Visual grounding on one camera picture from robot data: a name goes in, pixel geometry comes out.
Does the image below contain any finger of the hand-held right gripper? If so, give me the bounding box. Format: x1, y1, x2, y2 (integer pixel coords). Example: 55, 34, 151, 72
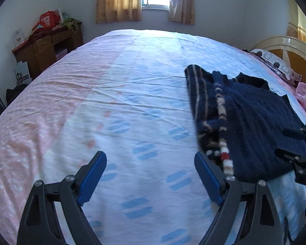
275, 147, 306, 164
283, 124, 306, 142

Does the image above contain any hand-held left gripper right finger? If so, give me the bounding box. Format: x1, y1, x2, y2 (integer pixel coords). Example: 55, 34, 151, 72
194, 151, 281, 245

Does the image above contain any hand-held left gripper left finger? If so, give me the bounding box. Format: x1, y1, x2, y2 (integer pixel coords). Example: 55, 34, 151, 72
17, 151, 108, 245

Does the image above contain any navy patterned knit sweater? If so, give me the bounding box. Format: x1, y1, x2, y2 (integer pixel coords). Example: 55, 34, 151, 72
185, 65, 306, 183

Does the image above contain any white patterned pillow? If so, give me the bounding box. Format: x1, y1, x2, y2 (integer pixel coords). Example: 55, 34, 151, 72
250, 48, 303, 87

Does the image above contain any cream and orange headboard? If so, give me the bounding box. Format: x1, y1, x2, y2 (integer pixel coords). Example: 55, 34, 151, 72
255, 36, 306, 85

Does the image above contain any bed with pink blue sheet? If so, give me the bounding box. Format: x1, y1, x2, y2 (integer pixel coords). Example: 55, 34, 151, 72
0, 29, 306, 245

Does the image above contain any yellow orange curtain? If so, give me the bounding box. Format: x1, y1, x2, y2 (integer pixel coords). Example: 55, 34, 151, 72
286, 0, 306, 51

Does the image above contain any black backpack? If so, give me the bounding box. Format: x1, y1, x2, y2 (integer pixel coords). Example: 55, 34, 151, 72
6, 83, 31, 105

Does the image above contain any white paper bag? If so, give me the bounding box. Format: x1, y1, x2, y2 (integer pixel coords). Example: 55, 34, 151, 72
14, 61, 32, 85

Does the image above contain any brown wooden desk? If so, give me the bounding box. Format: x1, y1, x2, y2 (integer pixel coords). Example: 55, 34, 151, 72
12, 27, 83, 81

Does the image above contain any red gift bag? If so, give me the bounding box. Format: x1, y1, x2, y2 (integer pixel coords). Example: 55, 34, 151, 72
33, 11, 63, 31

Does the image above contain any narrow orange curtain panel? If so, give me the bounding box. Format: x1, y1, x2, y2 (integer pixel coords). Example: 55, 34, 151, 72
168, 0, 195, 25

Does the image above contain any wide orange curtain panel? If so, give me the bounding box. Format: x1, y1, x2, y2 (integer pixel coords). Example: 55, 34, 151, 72
95, 0, 142, 24

